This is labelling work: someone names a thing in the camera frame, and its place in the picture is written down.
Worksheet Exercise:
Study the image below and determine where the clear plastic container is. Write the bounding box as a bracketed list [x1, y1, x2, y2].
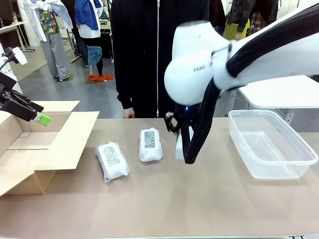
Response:
[228, 109, 319, 180]

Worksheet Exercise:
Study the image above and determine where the orange cloth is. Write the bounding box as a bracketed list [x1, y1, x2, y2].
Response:
[87, 73, 115, 83]

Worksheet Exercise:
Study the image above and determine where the bubble-wrapped clock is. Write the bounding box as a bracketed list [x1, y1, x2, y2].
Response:
[95, 141, 131, 184]
[138, 127, 164, 163]

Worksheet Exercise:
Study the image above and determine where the figure in blue white jacket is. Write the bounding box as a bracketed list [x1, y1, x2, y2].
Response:
[74, 0, 104, 78]

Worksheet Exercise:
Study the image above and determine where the cart with green box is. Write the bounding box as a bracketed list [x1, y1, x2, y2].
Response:
[99, 19, 113, 60]

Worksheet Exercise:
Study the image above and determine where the small white black box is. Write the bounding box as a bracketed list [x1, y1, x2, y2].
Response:
[175, 126, 194, 160]

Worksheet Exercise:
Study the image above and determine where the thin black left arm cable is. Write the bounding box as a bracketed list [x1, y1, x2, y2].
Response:
[0, 53, 12, 73]

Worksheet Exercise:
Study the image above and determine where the person's right hand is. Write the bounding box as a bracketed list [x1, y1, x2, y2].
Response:
[122, 106, 136, 119]

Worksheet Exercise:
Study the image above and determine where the black cable sleeve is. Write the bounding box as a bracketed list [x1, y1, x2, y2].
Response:
[182, 2, 319, 165]

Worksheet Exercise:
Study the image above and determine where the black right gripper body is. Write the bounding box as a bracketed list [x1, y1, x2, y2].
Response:
[174, 103, 202, 128]

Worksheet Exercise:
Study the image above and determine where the person in yellow apron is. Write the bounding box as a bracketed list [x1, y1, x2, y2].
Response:
[225, 0, 279, 42]

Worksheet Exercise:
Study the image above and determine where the mannequin with floral shirt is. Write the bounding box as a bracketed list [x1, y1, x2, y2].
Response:
[19, 0, 73, 82]

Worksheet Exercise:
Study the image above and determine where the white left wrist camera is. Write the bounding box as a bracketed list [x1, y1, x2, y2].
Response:
[1, 46, 28, 66]

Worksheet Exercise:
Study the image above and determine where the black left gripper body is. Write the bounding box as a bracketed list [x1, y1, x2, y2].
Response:
[0, 83, 15, 112]

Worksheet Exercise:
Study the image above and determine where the light background desk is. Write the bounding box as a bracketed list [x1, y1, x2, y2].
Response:
[0, 21, 36, 53]

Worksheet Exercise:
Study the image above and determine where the person in black hoodie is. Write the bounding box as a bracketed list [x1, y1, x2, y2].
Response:
[110, 0, 226, 119]

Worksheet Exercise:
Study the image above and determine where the open brown cardboard box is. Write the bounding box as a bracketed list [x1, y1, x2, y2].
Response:
[0, 100, 100, 197]

